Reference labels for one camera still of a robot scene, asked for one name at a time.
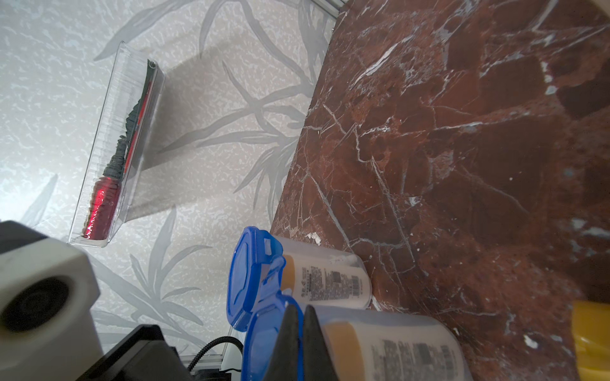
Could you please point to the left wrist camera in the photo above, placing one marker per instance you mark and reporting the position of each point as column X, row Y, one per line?
column 48, row 288

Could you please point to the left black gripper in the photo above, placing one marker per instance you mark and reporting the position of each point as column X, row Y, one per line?
column 142, row 355

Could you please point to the clear plastic wall tray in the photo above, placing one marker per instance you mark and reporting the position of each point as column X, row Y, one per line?
column 123, row 92

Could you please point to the blue-lidded clear kit cup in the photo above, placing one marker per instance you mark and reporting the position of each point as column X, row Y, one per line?
column 363, row 345
column 264, row 264

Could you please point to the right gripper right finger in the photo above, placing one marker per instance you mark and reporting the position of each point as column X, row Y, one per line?
column 317, row 364

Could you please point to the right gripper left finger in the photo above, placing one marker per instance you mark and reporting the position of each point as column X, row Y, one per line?
column 284, row 363

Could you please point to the white yellow-capped lotion bottle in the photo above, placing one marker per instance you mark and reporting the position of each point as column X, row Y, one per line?
column 590, row 330

